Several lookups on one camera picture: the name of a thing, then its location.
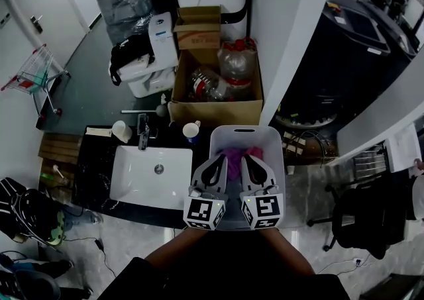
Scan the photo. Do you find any red-handled shopping cart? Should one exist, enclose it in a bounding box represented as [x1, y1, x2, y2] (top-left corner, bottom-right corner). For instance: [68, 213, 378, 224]
[0, 43, 72, 117]

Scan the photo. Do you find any black office chair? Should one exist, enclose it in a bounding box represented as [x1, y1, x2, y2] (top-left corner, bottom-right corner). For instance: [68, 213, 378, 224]
[306, 172, 417, 260]

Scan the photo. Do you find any white mug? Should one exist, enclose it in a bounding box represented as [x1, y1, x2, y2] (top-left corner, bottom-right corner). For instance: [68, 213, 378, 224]
[111, 120, 133, 144]

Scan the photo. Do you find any tangle of cables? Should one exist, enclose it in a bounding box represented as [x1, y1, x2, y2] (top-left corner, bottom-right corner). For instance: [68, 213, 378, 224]
[281, 129, 335, 167]

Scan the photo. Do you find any grey helmet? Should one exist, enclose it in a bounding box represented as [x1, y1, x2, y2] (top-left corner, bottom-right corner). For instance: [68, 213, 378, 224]
[13, 268, 62, 300]

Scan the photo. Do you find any plastic-wrapped barrel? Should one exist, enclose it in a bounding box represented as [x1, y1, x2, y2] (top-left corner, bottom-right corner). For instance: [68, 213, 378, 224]
[95, 0, 155, 44]

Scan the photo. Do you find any black bag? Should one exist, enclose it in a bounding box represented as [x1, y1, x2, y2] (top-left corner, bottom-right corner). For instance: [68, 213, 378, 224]
[109, 34, 156, 87]

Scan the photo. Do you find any white cabinet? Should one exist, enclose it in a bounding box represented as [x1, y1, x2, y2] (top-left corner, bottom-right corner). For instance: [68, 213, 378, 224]
[387, 123, 423, 174]

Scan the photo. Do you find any blue paper cup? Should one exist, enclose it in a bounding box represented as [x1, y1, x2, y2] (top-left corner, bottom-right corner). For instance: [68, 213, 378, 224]
[182, 120, 202, 144]

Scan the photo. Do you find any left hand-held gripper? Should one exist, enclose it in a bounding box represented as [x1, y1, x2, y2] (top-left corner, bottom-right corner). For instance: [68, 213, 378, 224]
[183, 154, 229, 230]

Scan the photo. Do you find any black machine cabinet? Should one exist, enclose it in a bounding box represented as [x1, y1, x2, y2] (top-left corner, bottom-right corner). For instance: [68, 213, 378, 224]
[276, 0, 418, 129]

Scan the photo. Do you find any red-label plastic bottle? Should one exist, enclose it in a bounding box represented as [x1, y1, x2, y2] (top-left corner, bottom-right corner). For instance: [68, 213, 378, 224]
[187, 66, 236, 103]

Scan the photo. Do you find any white sink basin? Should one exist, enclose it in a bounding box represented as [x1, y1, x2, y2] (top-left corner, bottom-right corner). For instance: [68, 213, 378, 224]
[109, 145, 193, 211]

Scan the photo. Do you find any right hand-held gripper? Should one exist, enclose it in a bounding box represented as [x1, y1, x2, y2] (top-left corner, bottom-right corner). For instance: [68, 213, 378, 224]
[240, 154, 285, 230]

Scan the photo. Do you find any person's black clothing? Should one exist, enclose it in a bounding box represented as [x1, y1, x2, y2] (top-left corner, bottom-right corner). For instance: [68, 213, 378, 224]
[99, 228, 348, 300]

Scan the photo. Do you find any white water dispenser with bag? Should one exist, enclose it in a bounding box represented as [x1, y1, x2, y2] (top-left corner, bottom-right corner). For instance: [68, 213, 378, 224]
[109, 12, 180, 99]

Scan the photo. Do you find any grey ball plunger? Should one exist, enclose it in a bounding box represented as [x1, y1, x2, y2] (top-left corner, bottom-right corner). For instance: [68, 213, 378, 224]
[121, 103, 168, 118]

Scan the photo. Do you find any person's left forearm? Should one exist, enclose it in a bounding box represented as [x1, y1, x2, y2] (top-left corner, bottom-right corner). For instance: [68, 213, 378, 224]
[144, 227, 213, 272]

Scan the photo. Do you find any black marble vanity table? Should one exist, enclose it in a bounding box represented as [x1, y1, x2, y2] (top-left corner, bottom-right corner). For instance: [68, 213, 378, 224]
[71, 125, 216, 230]

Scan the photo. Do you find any large open cardboard box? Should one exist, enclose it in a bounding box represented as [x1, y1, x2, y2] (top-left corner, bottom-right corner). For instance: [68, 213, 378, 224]
[167, 48, 265, 127]

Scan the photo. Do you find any red-cap plastic bottle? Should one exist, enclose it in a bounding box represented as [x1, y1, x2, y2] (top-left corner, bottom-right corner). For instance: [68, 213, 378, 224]
[217, 37, 258, 94]

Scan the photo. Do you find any white toilet brush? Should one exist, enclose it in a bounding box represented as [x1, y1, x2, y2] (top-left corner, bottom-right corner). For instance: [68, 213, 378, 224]
[52, 164, 70, 185]

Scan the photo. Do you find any wooden slatted step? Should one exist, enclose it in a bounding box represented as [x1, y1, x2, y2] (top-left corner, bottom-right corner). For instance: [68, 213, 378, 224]
[38, 132, 83, 190]

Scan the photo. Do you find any wire rack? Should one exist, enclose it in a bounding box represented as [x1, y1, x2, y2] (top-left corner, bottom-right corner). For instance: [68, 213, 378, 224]
[352, 146, 388, 180]

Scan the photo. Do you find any white plastic bin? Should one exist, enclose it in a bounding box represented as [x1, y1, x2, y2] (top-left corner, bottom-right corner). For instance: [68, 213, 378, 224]
[208, 125, 287, 232]

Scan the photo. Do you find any black floor cable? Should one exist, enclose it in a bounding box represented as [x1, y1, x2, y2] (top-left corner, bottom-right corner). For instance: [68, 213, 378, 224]
[62, 237, 117, 278]

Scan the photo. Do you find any white door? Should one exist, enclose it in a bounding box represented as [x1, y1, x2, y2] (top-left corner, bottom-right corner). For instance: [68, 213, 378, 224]
[1, 0, 90, 68]

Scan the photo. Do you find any person's right forearm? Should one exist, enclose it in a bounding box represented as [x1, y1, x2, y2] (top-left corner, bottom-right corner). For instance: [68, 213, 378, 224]
[256, 227, 315, 276]

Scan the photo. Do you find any purple cloth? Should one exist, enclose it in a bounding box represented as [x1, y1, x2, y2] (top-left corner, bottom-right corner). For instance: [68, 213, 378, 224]
[222, 148, 244, 181]

